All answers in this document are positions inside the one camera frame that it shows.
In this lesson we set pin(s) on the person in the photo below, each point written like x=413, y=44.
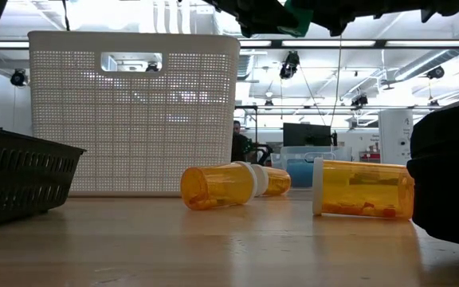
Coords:
x=238, y=143

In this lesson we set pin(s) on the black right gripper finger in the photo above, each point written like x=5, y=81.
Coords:
x=341, y=12
x=257, y=14

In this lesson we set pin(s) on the black ceiling-hung device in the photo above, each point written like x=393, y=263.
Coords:
x=289, y=65
x=18, y=77
x=359, y=99
x=436, y=72

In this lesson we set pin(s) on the black ceiling beam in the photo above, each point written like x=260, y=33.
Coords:
x=276, y=44

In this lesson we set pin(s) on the black computer monitor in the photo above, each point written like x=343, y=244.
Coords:
x=307, y=134

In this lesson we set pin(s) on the blue bandage roll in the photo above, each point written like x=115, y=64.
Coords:
x=299, y=173

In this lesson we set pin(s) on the clear plastic bin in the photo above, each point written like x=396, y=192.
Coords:
x=293, y=153

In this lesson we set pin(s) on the white cabinet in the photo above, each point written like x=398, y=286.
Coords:
x=395, y=135

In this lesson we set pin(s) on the orange pill bottle white cap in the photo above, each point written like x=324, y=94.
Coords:
x=365, y=189
x=217, y=185
x=277, y=181

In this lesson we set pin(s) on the black slotted plastic basket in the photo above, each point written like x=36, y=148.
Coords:
x=14, y=179

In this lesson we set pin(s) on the white perforated plastic basket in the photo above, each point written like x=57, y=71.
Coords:
x=134, y=131

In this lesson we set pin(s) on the teal bandage roll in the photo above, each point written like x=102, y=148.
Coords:
x=295, y=18

